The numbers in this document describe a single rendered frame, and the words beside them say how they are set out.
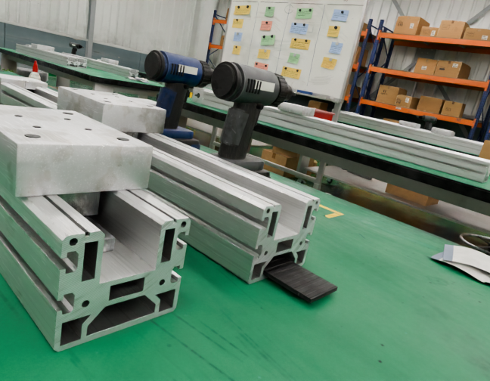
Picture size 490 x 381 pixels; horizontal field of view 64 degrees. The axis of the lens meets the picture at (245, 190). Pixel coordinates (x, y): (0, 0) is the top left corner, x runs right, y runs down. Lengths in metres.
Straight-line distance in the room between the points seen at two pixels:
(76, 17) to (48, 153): 12.87
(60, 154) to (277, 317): 0.23
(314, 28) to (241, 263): 3.33
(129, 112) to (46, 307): 0.39
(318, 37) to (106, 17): 10.49
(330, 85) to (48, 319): 3.28
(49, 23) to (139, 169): 12.52
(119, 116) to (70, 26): 12.46
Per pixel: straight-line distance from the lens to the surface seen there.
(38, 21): 12.78
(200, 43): 8.93
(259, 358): 0.32
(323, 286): 0.43
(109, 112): 0.62
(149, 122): 0.66
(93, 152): 0.33
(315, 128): 2.02
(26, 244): 0.33
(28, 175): 0.32
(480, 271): 0.65
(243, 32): 4.17
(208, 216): 0.44
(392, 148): 1.86
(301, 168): 4.23
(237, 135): 0.65
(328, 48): 3.54
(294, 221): 0.45
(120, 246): 0.35
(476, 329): 0.49
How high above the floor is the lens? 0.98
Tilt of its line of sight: 15 degrees down
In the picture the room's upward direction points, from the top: 12 degrees clockwise
